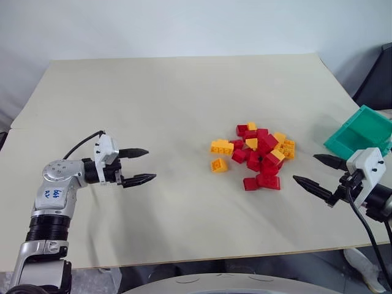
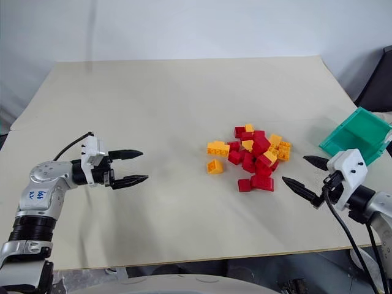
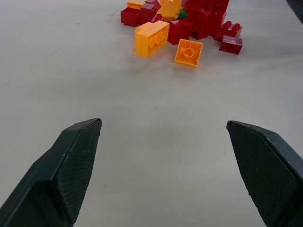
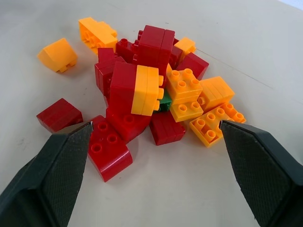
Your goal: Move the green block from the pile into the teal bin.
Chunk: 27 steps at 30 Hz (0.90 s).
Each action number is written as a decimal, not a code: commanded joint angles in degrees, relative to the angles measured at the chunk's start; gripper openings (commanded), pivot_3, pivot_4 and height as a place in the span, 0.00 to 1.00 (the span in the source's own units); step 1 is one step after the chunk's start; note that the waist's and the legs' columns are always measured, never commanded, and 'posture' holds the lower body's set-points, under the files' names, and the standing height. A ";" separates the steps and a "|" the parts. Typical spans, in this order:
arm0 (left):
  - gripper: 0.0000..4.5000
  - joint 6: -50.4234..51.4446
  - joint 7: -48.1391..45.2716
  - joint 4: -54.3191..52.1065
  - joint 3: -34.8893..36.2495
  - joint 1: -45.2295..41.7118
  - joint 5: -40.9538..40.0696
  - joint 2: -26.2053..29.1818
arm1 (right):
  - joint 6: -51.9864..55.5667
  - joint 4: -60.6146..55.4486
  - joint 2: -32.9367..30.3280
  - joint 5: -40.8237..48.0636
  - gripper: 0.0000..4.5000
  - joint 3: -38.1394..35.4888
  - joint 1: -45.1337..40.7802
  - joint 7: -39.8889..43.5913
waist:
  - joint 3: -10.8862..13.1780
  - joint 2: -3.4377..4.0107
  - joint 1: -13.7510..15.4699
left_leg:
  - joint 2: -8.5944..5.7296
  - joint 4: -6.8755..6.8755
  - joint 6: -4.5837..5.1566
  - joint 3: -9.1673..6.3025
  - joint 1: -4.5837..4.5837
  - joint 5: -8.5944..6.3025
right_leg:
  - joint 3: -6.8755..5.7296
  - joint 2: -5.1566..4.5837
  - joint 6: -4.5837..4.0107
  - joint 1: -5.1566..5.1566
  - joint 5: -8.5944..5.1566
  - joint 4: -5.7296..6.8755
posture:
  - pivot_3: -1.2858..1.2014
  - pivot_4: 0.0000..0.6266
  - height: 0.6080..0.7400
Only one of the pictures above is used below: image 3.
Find dark object at corner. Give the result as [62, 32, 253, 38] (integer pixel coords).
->
[285, 0, 303, 24]

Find dark red building block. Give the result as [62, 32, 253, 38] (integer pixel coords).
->
[139, 2, 159, 25]

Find small yellow square brick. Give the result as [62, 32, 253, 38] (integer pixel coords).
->
[174, 38, 204, 68]

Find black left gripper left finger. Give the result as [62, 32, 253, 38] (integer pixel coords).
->
[0, 118, 103, 227]

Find yellow plastic building brick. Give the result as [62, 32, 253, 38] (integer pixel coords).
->
[156, 1, 180, 22]

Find large yellow brick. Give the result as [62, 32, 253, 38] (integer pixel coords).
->
[134, 20, 170, 59]

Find small dark red brick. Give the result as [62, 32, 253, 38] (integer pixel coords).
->
[219, 35, 243, 55]

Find large red building block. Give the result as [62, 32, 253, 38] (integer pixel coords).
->
[187, 7, 227, 40]

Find red upside-down building brick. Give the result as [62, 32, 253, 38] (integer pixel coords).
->
[120, 7, 143, 27]

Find tall red building block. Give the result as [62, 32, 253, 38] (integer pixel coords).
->
[183, 0, 230, 13]

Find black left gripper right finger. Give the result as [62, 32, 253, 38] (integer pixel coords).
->
[226, 120, 303, 227]

